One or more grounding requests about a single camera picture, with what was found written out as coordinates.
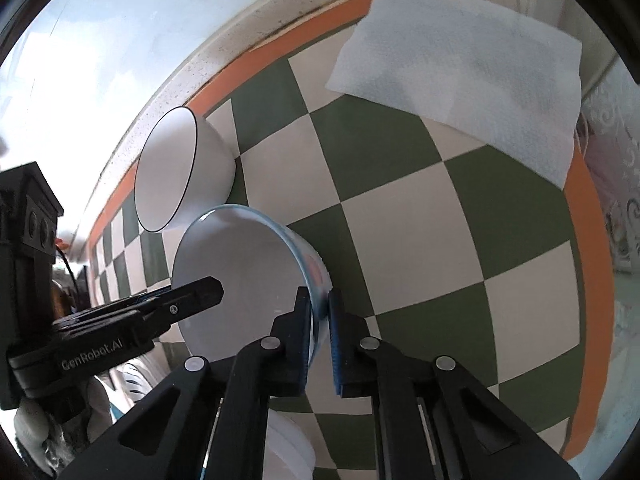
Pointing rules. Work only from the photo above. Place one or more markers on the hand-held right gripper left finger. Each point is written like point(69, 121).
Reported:
point(301, 345)

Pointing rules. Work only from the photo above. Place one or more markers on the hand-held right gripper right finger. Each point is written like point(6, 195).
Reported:
point(336, 350)

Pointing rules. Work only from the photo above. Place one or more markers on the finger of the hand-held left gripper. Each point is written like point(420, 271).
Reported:
point(195, 295)

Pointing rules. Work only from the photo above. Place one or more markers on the blue rim printed bowl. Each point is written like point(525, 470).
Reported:
point(240, 270)

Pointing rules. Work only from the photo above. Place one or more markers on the person's left hand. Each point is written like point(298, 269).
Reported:
point(35, 430)

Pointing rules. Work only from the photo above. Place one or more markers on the plain white bowl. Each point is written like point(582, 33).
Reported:
point(292, 445)

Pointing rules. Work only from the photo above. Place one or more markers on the black rim white bowl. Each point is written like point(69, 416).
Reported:
point(170, 170)

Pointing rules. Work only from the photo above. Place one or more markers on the green white checkered tablecloth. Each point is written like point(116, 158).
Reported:
point(425, 240)

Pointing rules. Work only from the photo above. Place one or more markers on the white paper towel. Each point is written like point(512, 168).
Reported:
point(465, 70)

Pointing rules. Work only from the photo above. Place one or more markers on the frosted glass sliding door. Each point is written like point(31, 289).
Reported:
point(612, 170)

